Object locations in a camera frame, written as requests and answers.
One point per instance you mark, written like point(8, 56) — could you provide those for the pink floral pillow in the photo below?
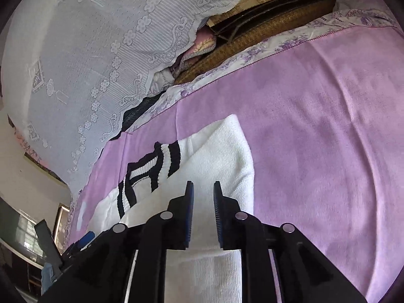
point(205, 42)

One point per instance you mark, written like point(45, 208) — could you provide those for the blue and orange clothes pile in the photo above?
point(47, 277)

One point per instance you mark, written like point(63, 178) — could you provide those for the gold framed picture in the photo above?
point(60, 227)

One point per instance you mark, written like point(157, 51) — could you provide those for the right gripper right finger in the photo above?
point(279, 264)

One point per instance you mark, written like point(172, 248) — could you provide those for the woven bamboo mat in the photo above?
point(249, 23)

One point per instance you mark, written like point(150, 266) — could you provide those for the black mesh fabric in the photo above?
point(130, 116)

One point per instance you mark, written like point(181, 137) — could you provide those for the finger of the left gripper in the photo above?
point(85, 240)

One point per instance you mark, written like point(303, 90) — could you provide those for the white black-striped knit sweater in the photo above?
point(203, 272)

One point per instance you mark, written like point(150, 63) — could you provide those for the white lace cover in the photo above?
point(72, 68)

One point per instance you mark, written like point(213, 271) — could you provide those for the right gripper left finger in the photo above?
point(126, 264)

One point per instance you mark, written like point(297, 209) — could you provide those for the purple bed sheet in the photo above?
point(321, 108)

